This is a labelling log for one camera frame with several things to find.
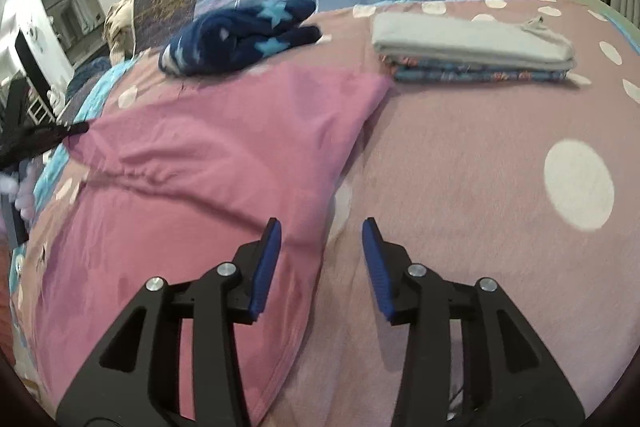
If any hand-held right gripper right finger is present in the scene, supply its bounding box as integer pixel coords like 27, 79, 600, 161
362, 217, 586, 427

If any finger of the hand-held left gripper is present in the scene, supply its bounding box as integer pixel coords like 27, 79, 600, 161
0, 121, 91, 170

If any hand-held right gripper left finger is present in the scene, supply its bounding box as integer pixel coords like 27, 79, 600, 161
55, 218, 282, 427

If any pink garment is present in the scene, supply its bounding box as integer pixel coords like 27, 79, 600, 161
35, 67, 392, 425

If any stack of folded clothes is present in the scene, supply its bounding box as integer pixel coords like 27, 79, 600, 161
371, 12, 577, 72

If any beige crumpled cloth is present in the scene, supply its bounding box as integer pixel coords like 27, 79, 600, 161
102, 0, 137, 60

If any pink polka dot blanket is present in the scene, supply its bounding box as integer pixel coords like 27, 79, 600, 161
7, 0, 640, 427

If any navy star-print garment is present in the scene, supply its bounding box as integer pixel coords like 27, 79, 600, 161
158, 0, 323, 76

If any blue floral folded garment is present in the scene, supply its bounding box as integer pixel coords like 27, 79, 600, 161
380, 54, 571, 84

